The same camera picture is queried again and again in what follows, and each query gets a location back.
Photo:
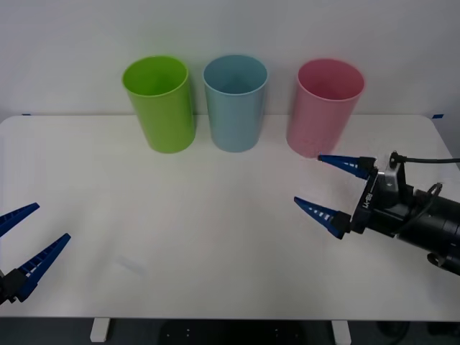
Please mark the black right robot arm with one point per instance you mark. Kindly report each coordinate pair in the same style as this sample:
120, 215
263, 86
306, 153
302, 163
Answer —
438, 223

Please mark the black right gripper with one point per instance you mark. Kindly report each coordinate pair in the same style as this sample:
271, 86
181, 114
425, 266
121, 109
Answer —
381, 208

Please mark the pale blue plastic bin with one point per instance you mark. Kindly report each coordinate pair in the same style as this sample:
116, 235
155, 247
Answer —
235, 118

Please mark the white table leg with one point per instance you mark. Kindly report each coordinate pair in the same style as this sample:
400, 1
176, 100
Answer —
341, 333
99, 330

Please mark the pink plastic bin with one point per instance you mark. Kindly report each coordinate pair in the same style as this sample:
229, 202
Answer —
316, 122

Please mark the yellow-green plastic bin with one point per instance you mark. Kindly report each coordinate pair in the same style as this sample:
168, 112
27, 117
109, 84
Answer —
165, 118

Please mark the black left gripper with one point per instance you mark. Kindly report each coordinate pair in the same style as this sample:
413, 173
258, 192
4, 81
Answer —
4, 291

